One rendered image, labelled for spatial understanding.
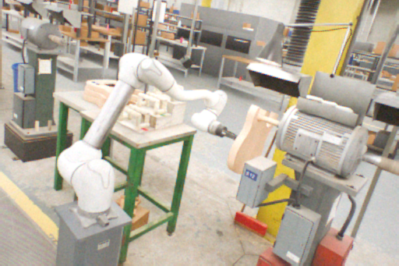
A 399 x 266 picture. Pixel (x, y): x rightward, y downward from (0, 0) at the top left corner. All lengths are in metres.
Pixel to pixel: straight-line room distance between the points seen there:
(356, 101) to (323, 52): 0.94
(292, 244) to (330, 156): 0.47
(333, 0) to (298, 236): 1.67
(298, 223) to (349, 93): 0.67
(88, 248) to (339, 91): 1.41
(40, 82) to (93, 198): 2.20
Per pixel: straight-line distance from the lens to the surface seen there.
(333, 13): 2.61
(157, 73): 1.58
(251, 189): 1.53
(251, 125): 1.74
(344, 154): 1.57
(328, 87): 1.75
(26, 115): 3.65
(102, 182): 1.56
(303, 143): 1.60
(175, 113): 2.32
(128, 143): 2.01
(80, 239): 1.59
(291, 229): 1.69
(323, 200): 1.69
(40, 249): 2.63
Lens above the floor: 1.71
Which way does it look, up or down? 17 degrees down
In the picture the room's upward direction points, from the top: 11 degrees clockwise
